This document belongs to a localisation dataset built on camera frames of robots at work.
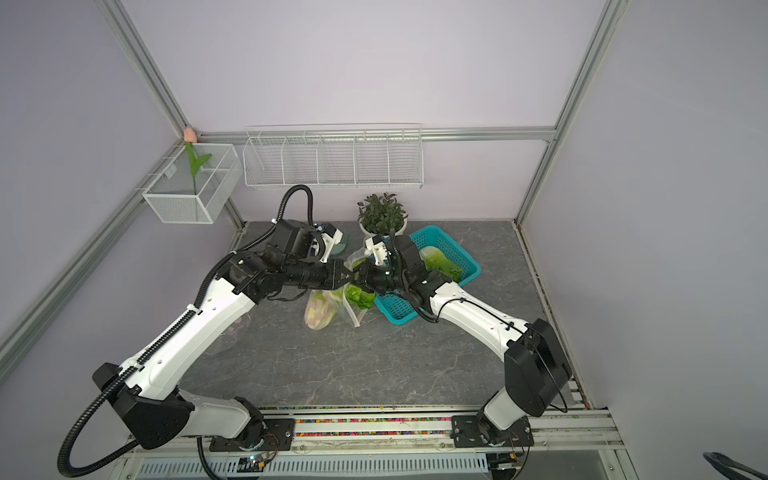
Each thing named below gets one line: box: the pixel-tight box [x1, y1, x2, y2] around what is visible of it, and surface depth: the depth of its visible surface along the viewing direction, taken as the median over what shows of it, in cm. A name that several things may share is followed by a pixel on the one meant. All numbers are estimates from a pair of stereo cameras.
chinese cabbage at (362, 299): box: [346, 284, 376, 310], surface depth 72 cm
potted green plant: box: [357, 192, 409, 237], surface depth 101 cm
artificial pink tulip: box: [184, 128, 212, 195], surface depth 92 cm
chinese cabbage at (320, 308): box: [305, 290, 340, 330], surface depth 88 cm
